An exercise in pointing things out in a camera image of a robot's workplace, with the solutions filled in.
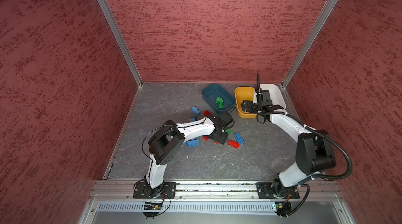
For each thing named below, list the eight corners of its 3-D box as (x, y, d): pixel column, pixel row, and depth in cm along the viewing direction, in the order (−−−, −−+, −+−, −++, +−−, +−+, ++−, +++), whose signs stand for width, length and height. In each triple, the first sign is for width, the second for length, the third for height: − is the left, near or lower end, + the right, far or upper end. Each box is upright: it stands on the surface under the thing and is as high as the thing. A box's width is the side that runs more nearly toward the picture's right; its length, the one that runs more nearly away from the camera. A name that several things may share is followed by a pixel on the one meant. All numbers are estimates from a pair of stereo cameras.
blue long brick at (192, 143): (183, 146, 91) (183, 144, 88) (184, 141, 93) (183, 139, 90) (199, 146, 91) (198, 144, 88) (199, 141, 93) (199, 139, 90)
